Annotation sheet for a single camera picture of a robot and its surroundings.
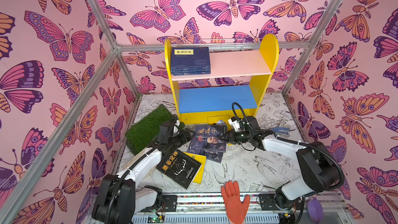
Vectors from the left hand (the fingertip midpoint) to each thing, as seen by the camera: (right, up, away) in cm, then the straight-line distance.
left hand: (193, 133), depth 84 cm
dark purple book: (+11, -13, +3) cm, 18 cm away
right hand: (+15, -1, 0) cm, 15 cm away
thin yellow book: (+5, -15, +2) cm, 16 cm away
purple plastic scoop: (+56, -33, -14) cm, 67 cm away
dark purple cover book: (+9, -3, +3) cm, 10 cm away
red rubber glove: (+21, -33, -13) cm, 41 cm away
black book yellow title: (-6, -18, -2) cm, 19 cm away
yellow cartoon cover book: (+16, +6, +18) cm, 25 cm away
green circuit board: (-16, -38, -13) cm, 43 cm away
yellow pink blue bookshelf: (+32, +37, +28) cm, 56 cm away
